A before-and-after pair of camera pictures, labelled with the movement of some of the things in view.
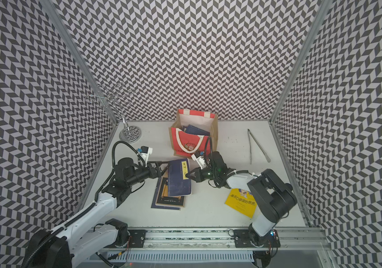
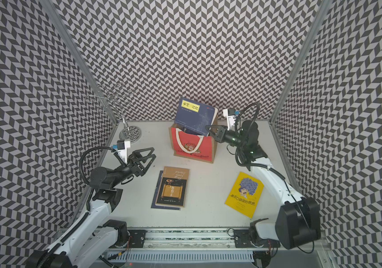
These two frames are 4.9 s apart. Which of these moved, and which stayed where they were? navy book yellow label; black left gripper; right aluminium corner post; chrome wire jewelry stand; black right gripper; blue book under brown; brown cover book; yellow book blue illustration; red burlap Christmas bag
Moved: navy book yellow label; black left gripper; black right gripper
Stayed: blue book under brown; red burlap Christmas bag; chrome wire jewelry stand; right aluminium corner post; yellow book blue illustration; brown cover book
